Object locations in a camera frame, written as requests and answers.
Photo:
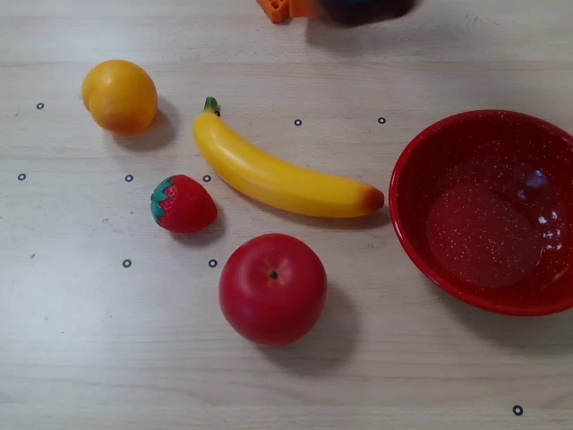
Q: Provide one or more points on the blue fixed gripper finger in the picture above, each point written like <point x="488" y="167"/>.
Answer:
<point x="359" y="2"/>

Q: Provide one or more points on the dark purple plum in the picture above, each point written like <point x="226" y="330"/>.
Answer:
<point x="365" y="13"/>

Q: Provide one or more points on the orange robot base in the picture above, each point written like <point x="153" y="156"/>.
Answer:
<point x="286" y="8"/>

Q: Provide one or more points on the red speckled bowl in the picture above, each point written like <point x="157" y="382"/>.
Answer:
<point x="488" y="215"/>

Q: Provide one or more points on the yellow banana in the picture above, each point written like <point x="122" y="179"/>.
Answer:
<point x="273" y="179"/>

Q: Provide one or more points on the yellow orange peach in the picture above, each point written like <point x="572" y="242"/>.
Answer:
<point x="120" y="96"/>

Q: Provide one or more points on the red strawberry green leaves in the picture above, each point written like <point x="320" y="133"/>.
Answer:
<point x="185" y="206"/>

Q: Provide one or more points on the red apple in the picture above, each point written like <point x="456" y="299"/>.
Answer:
<point x="273" y="291"/>

